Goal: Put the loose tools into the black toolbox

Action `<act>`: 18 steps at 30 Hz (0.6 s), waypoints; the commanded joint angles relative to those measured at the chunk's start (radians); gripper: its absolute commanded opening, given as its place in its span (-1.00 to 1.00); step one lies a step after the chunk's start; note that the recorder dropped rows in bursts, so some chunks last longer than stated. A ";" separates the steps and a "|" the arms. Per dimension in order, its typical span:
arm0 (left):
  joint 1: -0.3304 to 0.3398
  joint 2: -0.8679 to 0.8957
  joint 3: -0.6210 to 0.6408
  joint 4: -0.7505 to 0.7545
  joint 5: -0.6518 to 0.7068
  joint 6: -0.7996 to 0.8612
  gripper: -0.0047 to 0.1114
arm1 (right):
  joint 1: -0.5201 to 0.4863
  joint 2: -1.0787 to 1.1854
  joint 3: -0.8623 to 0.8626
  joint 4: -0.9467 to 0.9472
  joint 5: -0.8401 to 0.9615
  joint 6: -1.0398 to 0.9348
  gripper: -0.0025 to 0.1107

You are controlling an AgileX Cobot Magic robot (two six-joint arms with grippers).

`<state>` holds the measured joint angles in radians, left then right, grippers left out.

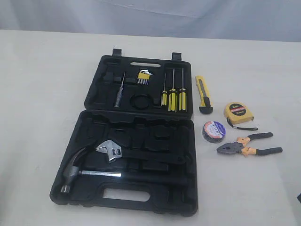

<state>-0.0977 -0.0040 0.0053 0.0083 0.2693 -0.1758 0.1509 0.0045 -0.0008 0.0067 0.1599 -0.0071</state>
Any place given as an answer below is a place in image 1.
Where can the pliers orange black handles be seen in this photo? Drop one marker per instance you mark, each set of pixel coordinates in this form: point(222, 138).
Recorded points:
point(240, 146)

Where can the yellow utility knife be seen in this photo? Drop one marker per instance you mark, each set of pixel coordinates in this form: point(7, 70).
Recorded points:
point(205, 102)

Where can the yellow hex key set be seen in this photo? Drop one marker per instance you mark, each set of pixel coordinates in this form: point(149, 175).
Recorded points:
point(144, 77)

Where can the yellow measuring tape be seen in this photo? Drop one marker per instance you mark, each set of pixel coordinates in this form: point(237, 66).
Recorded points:
point(237, 113)

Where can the black plastic tool case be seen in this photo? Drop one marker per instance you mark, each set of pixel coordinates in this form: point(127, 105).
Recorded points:
point(139, 123)

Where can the steel claw hammer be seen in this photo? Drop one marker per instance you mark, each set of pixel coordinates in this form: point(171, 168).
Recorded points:
point(72, 171)

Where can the clear handle test screwdriver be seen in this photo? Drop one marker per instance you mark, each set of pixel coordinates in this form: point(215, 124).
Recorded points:
point(119, 94)

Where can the left yellow black screwdriver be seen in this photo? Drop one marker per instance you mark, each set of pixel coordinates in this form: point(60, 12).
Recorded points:
point(164, 93)

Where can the right yellow black screwdriver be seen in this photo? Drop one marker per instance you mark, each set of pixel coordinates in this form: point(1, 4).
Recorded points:
point(182, 95)

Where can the adjustable wrench black handle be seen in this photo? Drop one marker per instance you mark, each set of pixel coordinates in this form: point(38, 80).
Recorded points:
point(114, 151)

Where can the black electrical tape roll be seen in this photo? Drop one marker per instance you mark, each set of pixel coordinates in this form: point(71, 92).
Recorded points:
point(213, 132)

